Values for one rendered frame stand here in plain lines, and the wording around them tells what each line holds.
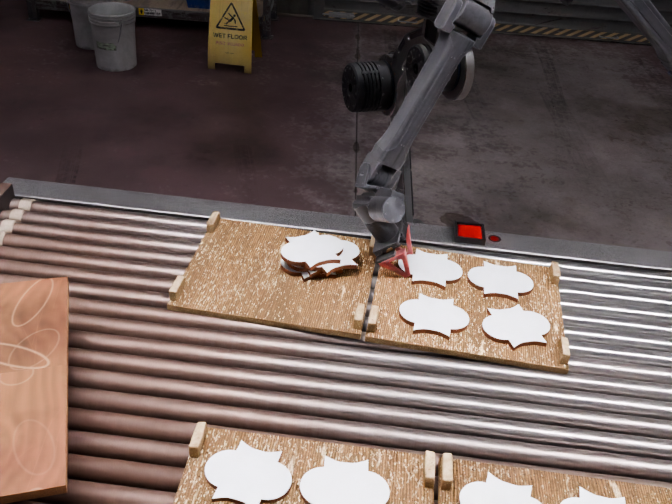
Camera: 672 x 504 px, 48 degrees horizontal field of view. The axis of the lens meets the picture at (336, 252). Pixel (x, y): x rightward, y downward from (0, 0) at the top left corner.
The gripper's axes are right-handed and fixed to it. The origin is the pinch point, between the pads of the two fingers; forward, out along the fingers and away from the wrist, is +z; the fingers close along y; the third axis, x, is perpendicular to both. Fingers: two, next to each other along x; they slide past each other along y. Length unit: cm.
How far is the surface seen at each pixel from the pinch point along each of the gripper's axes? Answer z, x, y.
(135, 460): -21, 35, -63
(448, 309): 5.8, -8.1, -14.4
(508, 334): 13.3, -18.1, -19.6
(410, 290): 1.7, -0.5, -8.2
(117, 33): -63, 204, 300
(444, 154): 85, 48, 245
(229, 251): -23.8, 33.4, -3.9
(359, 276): -5.3, 8.9, -5.9
